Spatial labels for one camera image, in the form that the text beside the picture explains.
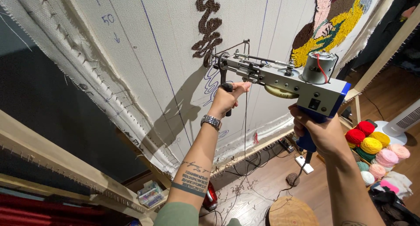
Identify person's left hand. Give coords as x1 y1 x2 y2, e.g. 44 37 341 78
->
208 82 252 120

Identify person's right hand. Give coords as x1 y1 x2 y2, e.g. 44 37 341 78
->
288 103 346 158

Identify grey and blue tufting gun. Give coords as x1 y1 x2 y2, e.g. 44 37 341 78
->
203 39 352 154

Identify black power strip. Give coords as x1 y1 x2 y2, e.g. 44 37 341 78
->
278 138 295 153

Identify white power adapter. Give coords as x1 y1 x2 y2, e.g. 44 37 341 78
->
295 155 314 175

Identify thin brown yarn strand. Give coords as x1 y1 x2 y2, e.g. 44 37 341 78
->
226 90 250 226

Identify brown yarn ball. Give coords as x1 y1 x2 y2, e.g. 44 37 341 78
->
285 172 300 187

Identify heap of coloured yarn cones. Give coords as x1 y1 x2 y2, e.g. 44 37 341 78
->
345 120 411 186

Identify silver wristwatch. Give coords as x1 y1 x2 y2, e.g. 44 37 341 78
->
200 114 222 132

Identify round wooden stool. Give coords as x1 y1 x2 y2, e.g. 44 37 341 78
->
268 195 321 226

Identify white tower fan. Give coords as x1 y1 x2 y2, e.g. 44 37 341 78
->
374 99 420 146

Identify red plastic appliance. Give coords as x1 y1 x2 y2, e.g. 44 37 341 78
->
202 181 219 211

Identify white cloth pile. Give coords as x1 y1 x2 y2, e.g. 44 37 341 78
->
371 171 414 200

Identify black cloth pile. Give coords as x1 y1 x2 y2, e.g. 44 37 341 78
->
368 189 420 226

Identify green sleeve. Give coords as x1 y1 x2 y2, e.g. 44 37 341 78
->
153 201 201 226

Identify clear plastic storage box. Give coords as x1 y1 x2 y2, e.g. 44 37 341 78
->
136 180 165 209

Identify white tufting cloth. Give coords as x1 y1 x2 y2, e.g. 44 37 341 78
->
0 0 403 181

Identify wooden bar with nail strip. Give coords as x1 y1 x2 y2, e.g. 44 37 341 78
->
0 110 149 215

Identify red fabric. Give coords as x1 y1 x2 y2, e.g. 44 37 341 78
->
0 193 132 226

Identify black tufting gun cable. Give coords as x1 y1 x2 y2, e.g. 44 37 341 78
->
277 152 313 200

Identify wooden tufting frame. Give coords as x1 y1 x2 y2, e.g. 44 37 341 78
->
171 6 420 187

